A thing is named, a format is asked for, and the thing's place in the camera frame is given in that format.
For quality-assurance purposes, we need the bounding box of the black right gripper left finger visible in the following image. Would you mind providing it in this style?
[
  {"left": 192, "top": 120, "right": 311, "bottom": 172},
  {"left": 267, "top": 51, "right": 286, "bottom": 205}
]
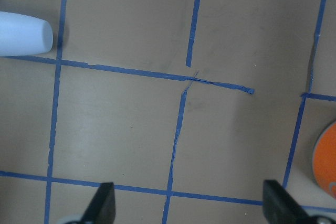
[{"left": 57, "top": 182, "right": 118, "bottom": 224}]

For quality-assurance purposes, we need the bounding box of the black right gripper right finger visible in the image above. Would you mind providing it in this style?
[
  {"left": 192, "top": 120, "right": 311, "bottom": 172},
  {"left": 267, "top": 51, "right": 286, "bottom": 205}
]
[{"left": 262, "top": 180, "right": 335, "bottom": 224}]

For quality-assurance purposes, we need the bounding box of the light blue plastic cup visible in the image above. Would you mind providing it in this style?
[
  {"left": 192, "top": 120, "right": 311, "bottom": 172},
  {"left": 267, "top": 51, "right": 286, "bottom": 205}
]
[{"left": 1, "top": 12, "right": 54, "bottom": 57}]

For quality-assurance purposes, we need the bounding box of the orange round container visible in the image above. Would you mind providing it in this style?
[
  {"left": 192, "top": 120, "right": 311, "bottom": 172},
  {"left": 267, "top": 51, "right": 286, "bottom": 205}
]
[{"left": 312, "top": 122, "right": 335, "bottom": 199}]

